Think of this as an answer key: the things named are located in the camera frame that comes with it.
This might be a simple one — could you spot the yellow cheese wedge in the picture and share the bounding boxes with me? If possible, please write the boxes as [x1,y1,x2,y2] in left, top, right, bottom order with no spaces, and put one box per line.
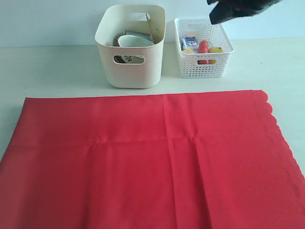
[182,48,194,54]

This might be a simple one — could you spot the brown wooden plate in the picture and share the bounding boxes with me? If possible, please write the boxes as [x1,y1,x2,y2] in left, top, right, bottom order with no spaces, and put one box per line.
[113,37,124,63]

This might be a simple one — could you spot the brown egg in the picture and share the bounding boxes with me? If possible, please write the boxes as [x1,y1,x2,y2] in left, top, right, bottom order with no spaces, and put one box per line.
[184,33,197,39]

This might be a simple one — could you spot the stainless steel cup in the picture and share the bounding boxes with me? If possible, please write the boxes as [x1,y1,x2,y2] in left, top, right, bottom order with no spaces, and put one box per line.
[125,30,152,42]

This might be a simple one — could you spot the red sausage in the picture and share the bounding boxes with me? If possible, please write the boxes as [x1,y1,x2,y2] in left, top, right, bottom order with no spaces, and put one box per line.
[197,40,209,64]

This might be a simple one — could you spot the pale green ceramic bowl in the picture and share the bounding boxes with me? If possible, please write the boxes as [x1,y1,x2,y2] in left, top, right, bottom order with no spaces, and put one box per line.
[117,34,154,64]

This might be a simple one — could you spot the yellow lemon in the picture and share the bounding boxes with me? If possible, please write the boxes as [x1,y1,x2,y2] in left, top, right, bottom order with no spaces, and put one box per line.
[208,47,223,64]

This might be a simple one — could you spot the blue white milk carton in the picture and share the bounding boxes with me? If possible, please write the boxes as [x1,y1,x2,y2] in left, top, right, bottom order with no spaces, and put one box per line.
[180,36,199,52]

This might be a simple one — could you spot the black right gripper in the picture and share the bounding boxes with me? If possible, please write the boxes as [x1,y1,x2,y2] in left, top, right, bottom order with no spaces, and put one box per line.
[206,0,281,24]

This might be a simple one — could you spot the white perforated plastic basket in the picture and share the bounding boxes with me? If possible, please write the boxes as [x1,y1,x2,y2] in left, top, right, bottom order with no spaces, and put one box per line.
[174,18,234,78]

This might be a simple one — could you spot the red table cloth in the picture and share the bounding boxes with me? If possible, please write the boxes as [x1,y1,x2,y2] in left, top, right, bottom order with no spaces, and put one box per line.
[0,90,305,229]

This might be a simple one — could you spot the cream plastic bin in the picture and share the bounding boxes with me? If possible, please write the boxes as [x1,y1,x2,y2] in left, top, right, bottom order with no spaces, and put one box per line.
[95,4,166,88]

